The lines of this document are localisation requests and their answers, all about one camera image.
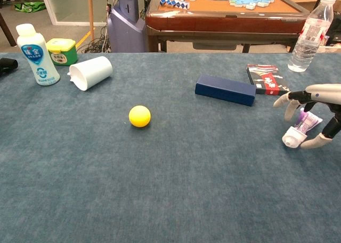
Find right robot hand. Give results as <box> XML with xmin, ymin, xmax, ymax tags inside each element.
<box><xmin>273</xmin><ymin>83</ymin><xmax>341</xmax><ymax>150</ymax></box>

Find purple white toothpaste tube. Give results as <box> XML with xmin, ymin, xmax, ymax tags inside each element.
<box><xmin>281</xmin><ymin>107</ymin><xmax>323</xmax><ymax>149</ymax></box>

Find white plastic basket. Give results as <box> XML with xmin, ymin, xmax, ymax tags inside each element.
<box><xmin>318</xmin><ymin>44</ymin><xmax>341</xmax><ymax>54</ymax></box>

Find clear plastic water bottle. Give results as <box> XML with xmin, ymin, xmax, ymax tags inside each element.
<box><xmin>287</xmin><ymin>0</ymin><xmax>338</xmax><ymax>73</ymax></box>

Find black red card box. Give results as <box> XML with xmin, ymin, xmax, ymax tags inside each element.
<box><xmin>246</xmin><ymin>63</ymin><xmax>290</xmax><ymax>97</ymax></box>

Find dark blue rectangular box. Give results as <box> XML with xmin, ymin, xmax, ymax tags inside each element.
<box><xmin>194</xmin><ymin>74</ymin><xmax>256</xmax><ymax>107</ymax></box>

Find brown wooden mahjong table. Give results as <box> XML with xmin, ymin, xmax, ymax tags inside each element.
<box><xmin>145</xmin><ymin>0</ymin><xmax>311</xmax><ymax>53</ymax></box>

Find blue tablecloth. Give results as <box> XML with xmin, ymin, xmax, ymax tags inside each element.
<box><xmin>0</xmin><ymin>52</ymin><xmax>341</xmax><ymax>243</ymax></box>

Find blue white snake puzzle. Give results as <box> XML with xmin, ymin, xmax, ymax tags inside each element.
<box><xmin>159</xmin><ymin>0</ymin><xmax>190</xmax><ymax>10</ymax></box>

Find yellow ball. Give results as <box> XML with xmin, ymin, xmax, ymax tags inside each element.
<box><xmin>128</xmin><ymin>105</ymin><xmax>152</xmax><ymax>128</ymax></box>

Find white plastic cup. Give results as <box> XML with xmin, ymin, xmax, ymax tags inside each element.
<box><xmin>67</xmin><ymin>55</ymin><xmax>113</xmax><ymax>92</ymax></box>

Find wooden pole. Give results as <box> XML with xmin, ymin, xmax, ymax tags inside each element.
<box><xmin>87</xmin><ymin>0</ymin><xmax>95</xmax><ymax>41</ymax></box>

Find green box yellow lid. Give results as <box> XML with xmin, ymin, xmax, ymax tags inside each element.
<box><xmin>45</xmin><ymin>38</ymin><xmax>79</xmax><ymax>67</ymax></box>

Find white yogurt bottle blue label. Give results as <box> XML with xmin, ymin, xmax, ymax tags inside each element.
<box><xmin>15</xmin><ymin>23</ymin><xmax>61</xmax><ymax>86</ymax></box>

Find green bag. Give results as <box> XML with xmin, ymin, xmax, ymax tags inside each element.
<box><xmin>14</xmin><ymin>2</ymin><xmax>46</xmax><ymax>13</ymax></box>

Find dark wooden furniture leg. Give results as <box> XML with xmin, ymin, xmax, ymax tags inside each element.
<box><xmin>0</xmin><ymin>12</ymin><xmax>17</xmax><ymax>47</ymax></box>

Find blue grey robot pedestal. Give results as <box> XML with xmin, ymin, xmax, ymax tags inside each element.
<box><xmin>107</xmin><ymin>0</ymin><xmax>147</xmax><ymax>53</ymax></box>

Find black floor cables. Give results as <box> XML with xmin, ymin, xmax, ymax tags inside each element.
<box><xmin>84</xmin><ymin>27</ymin><xmax>111</xmax><ymax>54</ymax></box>

